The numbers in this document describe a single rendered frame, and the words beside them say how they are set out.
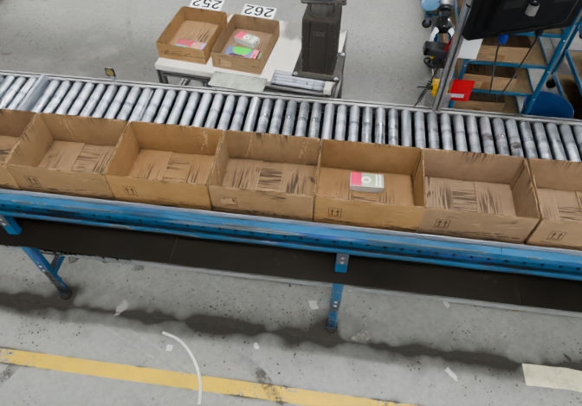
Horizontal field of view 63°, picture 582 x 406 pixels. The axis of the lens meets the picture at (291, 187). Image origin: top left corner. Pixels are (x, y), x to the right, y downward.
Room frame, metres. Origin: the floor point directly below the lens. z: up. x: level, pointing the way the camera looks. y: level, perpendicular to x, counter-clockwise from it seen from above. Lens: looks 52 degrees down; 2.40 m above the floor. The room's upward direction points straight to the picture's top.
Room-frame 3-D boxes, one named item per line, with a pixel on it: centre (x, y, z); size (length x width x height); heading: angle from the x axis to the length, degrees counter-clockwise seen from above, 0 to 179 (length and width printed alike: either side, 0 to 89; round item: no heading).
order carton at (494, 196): (1.10, -0.68, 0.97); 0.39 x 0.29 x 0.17; 82
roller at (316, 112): (1.64, -0.11, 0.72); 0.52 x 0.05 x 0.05; 172
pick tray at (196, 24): (2.40, 0.56, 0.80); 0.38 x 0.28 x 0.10; 165
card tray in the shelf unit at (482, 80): (2.42, -1.19, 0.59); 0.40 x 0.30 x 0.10; 170
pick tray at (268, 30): (2.32, 0.25, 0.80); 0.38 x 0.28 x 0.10; 165
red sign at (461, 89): (1.84, -0.81, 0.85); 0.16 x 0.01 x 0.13; 82
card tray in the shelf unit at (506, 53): (2.42, -1.19, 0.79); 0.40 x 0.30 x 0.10; 173
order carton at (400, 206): (1.15, -0.30, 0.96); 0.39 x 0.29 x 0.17; 82
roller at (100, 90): (1.79, 1.05, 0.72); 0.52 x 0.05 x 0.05; 172
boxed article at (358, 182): (1.21, -0.31, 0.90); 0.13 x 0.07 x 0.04; 84
